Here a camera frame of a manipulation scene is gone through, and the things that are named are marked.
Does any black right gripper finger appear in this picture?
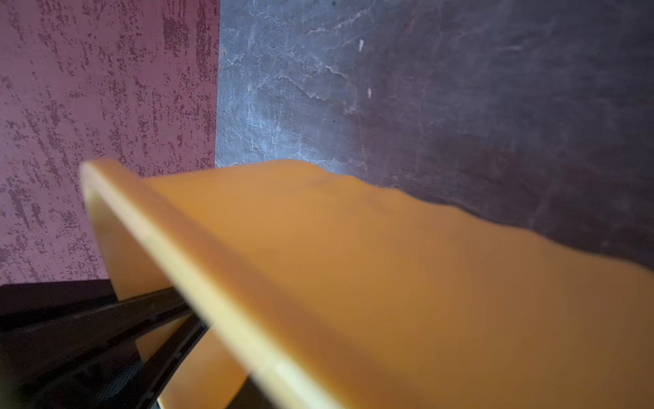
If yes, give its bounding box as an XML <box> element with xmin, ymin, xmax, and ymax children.
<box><xmin>1</xmin><ymin>288</ymin><xmax>208</xmax><ymax>408</ymax></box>

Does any yellow plastic storage box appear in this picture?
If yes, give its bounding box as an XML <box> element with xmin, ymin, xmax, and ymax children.
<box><xmin>80</xmin><ymin>160</ymin><xmax>653</xmax><ymax>408</ymax></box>

